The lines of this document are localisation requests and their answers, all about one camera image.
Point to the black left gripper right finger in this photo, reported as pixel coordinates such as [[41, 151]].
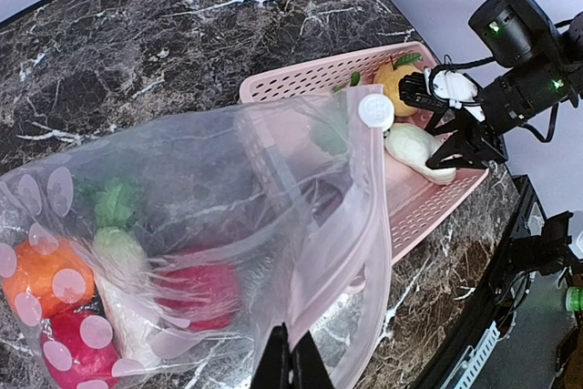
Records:
[[308, 369]]

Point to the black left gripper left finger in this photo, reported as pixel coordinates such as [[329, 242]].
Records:
[[275, 365]]

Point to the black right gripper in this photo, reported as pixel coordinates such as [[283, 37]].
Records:
[[524, 97]]

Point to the white toy radish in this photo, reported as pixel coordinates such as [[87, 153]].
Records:
[[413, 146]]

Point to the red toy pomegranate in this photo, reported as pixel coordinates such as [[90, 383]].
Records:
[[201, 297]]

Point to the clear zip top bag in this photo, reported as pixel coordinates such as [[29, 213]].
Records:
[[203, 200]]

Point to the white toy cabbage with leaves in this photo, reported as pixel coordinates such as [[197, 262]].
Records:
[[114, 204]]

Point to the red toy apple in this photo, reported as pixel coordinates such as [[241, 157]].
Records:
[[78, 350]]

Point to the orange toy fruit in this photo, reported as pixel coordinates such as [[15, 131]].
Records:
[[59, 281]]

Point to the pink perforated plastic basket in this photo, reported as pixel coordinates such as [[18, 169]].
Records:
[[382, 209]]

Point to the yellow toy pear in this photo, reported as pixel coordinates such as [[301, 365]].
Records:
[[389, 76]]

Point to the green toy leaf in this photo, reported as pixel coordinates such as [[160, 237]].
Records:
[[330, 136]]

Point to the green bottle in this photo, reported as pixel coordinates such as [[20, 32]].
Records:
[[574, 299]]

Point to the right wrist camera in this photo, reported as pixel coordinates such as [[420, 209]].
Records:
[[515, 31]]

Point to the white slotted cable duct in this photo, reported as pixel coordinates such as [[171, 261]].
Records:
[[472, 360]]

